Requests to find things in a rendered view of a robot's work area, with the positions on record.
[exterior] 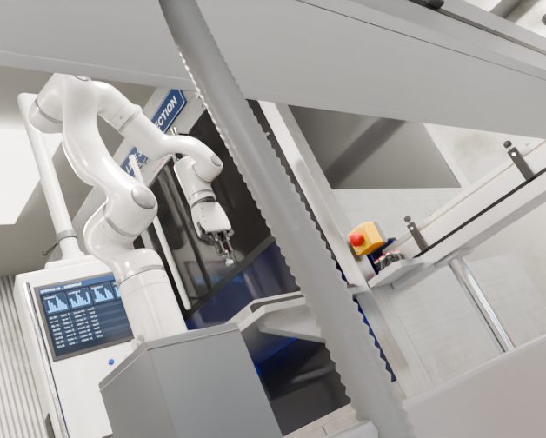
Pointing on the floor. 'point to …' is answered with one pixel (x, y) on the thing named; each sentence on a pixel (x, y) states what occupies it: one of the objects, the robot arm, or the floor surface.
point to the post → (284, 132)
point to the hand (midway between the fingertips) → (223, 248)
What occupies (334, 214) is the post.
